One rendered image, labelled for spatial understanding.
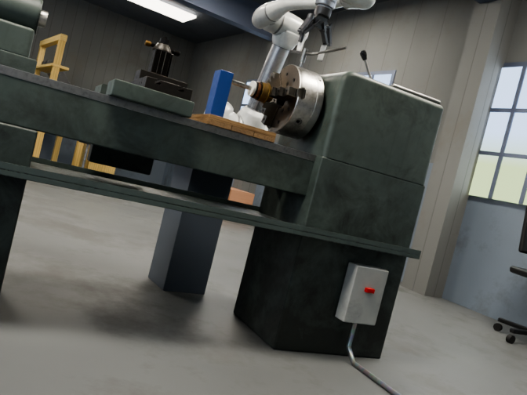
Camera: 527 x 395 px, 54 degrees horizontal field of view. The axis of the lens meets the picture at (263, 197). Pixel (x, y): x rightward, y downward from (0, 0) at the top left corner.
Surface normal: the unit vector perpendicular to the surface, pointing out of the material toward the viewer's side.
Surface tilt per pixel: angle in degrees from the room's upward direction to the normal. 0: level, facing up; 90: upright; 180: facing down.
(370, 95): 90
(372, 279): 90
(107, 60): 90
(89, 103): 90
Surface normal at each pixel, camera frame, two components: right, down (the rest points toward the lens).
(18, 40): 0.42, 0.14
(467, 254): -0.82, -0.18
